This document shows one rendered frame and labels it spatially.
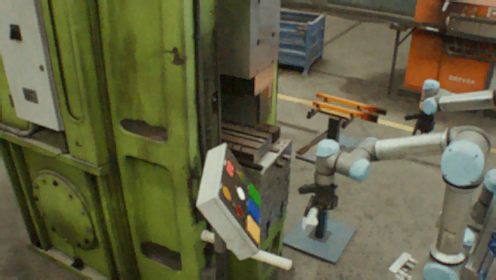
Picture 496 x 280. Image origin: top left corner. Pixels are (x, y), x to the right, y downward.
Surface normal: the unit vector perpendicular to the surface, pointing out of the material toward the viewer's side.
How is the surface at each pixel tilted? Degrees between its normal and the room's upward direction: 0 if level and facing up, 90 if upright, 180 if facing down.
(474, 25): 90
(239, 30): 90
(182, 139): 89
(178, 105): 89
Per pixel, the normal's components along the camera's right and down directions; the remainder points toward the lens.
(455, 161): -0.61, 0.26
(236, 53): -0.45, 0.43
